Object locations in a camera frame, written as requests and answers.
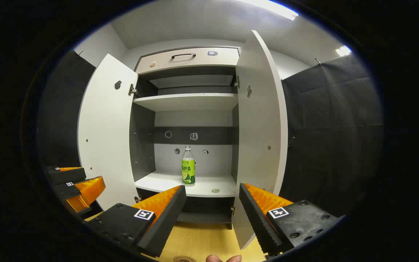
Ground white cabinet shelf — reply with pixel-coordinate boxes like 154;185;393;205
135;171;237;198
133;93;239;111

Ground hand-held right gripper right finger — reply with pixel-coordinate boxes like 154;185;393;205
239;183;345;256

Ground black backdrop cloth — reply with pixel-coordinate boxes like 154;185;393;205
39;51;384;219

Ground white cabinet door square stickers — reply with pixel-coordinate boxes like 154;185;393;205
231;30;289;250

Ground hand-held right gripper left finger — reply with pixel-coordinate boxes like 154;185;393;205
85;185;187;258

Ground white cabinet door checkered sticker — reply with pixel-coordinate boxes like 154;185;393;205
77;53;140;211

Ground white cabinet drawer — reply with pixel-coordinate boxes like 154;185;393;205
136;47;240;75

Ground green label bottle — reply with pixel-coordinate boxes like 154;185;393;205
181;146;196;186

